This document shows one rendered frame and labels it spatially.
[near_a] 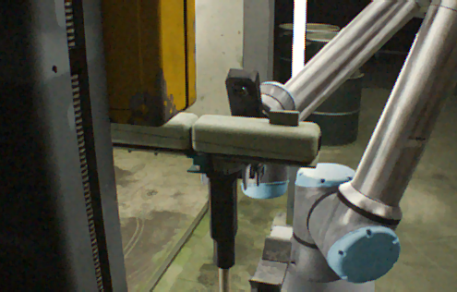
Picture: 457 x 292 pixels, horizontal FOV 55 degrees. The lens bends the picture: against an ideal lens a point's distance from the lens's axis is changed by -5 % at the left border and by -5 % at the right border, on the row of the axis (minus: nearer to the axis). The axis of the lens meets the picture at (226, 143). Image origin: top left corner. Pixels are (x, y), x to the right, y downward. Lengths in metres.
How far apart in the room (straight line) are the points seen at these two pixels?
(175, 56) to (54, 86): 0.08
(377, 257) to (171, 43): 0.81
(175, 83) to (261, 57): 2.98
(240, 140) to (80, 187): 0.33
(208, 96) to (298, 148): 2.90
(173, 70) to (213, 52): 3.07
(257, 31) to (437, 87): 2.37
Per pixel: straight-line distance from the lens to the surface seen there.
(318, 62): 1.01
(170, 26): 0.26
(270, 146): 0.54
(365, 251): 0.99
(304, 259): 1.21
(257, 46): 3.24
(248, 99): 0.68
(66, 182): 0.23
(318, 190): 1.11
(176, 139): 0.58
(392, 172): 0.97
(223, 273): 0.67
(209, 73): 3.37
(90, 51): 0.24
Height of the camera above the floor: 1.38
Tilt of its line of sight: 21 degrees down
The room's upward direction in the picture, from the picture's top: straight up
